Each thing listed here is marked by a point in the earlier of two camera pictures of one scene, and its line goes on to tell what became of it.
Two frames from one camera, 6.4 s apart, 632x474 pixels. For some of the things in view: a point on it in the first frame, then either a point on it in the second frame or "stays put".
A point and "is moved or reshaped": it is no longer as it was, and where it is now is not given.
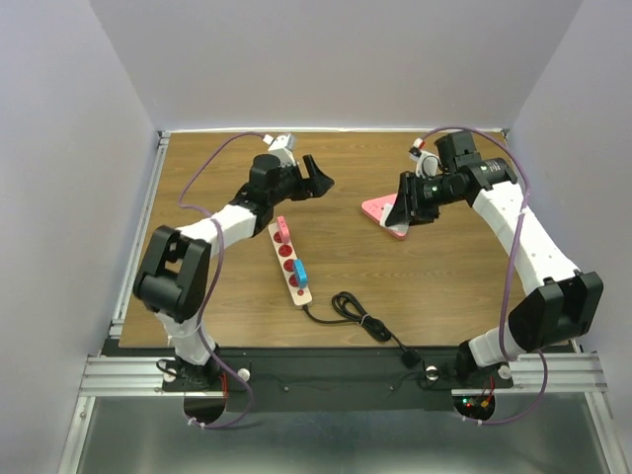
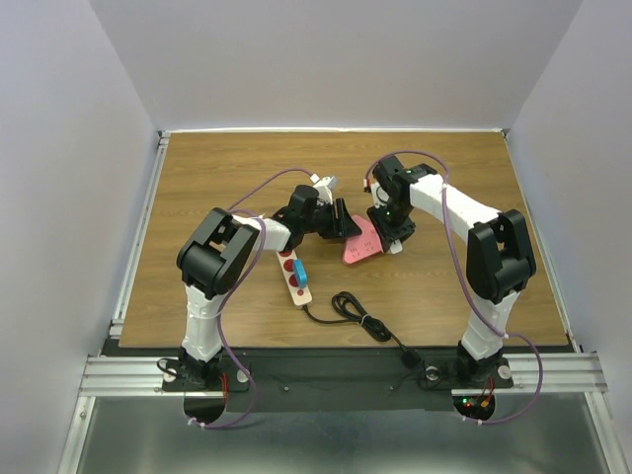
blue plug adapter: x=301 y=276 stays put
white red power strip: x=301 y=296 stays put
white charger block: x=402 y=227 is moved or reshaped
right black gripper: x=407 y=207 to x=387 y=232
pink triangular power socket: x=373 y=210 is moved or reshaped
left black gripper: x=314 y=187 to x=342 y=227
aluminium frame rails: x=124 y=376 stays put
